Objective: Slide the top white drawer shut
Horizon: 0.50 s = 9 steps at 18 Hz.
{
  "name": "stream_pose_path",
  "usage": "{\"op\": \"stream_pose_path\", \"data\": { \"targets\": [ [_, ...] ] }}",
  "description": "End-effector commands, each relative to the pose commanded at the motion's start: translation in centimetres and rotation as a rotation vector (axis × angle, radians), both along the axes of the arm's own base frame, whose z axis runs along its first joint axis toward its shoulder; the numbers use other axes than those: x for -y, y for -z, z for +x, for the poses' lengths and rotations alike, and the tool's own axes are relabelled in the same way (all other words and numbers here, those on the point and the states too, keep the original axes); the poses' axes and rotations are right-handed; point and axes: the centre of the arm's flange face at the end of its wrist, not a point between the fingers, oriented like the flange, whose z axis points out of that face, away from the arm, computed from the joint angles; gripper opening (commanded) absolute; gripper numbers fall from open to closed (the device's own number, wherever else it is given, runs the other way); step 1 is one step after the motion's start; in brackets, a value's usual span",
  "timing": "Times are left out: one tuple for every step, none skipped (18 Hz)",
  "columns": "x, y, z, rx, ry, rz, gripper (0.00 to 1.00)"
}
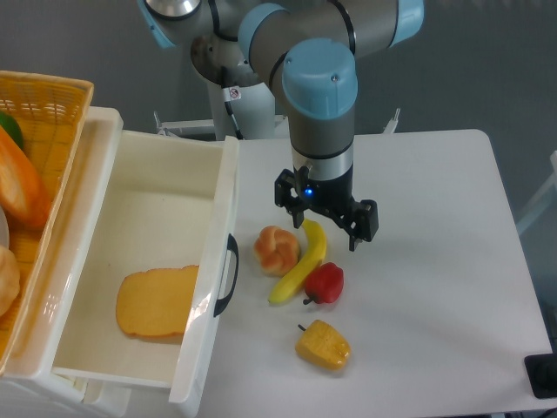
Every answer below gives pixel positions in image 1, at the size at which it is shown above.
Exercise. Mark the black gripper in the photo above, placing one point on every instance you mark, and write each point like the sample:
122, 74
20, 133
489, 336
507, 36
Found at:
332, 198

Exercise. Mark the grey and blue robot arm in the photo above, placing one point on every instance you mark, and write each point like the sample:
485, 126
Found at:
307, 60

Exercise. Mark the white drawer cabinet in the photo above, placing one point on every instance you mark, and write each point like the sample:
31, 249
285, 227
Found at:
29, 386

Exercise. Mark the yellow banana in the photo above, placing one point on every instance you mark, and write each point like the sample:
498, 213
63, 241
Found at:
315, 253

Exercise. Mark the knotted bread roll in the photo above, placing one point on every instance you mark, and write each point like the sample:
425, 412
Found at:
276, 250

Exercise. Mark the red bell pepper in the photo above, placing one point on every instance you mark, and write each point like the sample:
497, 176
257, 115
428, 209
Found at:
324, 284

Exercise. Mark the yellow bell pepper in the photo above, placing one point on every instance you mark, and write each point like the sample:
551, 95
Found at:
323, 346

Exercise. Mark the toast bread slice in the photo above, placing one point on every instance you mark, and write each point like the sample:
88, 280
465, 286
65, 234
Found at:
155, 304

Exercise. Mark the black device at edge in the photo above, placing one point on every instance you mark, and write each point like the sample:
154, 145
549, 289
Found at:
541, 372

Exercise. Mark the yellow woven basket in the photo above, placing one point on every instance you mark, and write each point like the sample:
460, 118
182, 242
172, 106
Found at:
51, 112

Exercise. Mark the orange baguette loaf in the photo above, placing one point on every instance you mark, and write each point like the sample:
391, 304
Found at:
23, 193

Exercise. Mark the round bread bun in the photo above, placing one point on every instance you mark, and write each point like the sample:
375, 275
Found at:
9, 280

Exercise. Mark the green vegetable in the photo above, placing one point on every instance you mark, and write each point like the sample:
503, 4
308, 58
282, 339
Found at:
11, 126

